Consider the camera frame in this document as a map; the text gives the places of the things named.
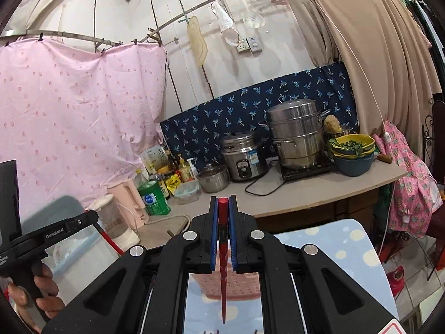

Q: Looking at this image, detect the wall power socket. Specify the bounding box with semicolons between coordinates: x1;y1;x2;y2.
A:
236;36;263;53

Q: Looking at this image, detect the black induction cooker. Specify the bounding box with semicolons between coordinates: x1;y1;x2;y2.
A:
280;155;337;182

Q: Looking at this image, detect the beige hanging curtain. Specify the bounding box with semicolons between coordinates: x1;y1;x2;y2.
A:
294;0;441;153

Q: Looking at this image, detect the pink floral garment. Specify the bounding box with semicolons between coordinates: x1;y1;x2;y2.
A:
373;121;443;237

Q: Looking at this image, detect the stainless stacked steamer pot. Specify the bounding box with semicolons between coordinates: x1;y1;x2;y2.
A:
262;99;329;170

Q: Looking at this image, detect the pink electric kettle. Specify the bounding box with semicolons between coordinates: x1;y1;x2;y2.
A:
107;180;149;231

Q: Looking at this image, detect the person's left hand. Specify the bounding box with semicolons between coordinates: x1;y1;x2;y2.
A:
6;262;66;333

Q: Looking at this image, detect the green dish soap bottle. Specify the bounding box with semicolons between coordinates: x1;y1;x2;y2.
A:
134;169;170;216

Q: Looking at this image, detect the white blender jug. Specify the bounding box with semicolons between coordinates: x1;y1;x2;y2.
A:
87;194;140;251

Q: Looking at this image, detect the navy floral backsplash cloth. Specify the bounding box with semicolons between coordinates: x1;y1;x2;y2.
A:
161;62;359;169

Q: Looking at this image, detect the pink patterned curtain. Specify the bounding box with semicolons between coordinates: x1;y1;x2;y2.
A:
1;38;167;220

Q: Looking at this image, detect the hanging beige insole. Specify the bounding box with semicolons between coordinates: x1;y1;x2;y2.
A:
187;16;208;67

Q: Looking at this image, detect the small steel lidded pot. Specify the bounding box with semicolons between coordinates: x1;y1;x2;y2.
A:
198;164;230;193

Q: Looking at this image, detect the blue bowl with yellow basins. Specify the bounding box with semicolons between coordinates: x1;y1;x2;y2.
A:
328;134;376;177

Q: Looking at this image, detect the clear food container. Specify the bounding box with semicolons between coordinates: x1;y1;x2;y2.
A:
174;180;201;205

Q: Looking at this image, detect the dark red chopstick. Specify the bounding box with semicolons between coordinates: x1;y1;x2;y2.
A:
218;198;229;323

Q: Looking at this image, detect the blue dotted table cloth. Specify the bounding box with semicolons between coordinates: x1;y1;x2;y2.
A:
184;219;399;333

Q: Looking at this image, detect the white dish drainer box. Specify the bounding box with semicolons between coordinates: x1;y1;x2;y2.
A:
20;194;121;305

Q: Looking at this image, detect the pink perforated utensil basket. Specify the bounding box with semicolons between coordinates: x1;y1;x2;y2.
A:
191;271;262;302

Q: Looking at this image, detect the silver rice cooker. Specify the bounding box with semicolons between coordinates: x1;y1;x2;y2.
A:
221;132;268;182

